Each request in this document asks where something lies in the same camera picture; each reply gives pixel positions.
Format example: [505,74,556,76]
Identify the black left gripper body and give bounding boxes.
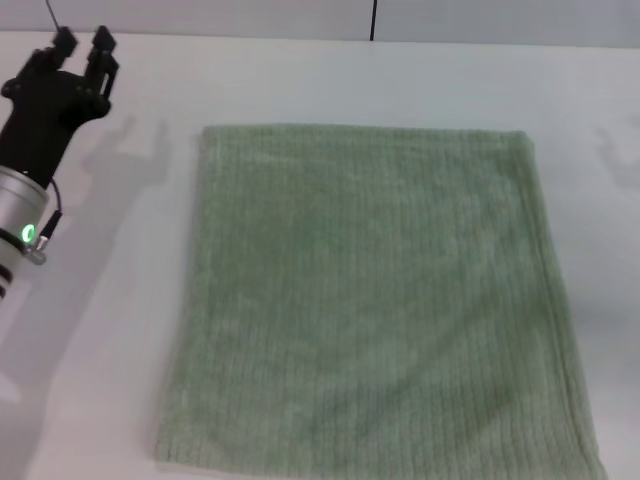
[0,68,112,185]

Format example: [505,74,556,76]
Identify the green ribbed towel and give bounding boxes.
[152,123,609,480]

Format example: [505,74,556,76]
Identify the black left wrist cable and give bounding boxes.
[27,178,64,265]

